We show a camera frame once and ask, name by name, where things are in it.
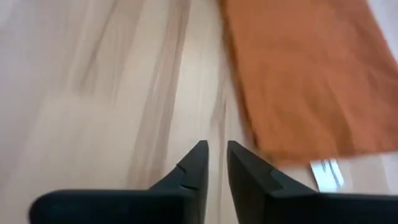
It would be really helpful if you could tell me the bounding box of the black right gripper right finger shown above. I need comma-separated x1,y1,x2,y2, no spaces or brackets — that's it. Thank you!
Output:
226,139,398,224

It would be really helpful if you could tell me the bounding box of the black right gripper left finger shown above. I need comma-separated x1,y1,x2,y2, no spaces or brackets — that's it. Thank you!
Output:
28,139,209,224

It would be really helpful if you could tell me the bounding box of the orange towel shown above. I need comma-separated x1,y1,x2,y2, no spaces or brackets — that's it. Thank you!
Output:
217,0,398,193

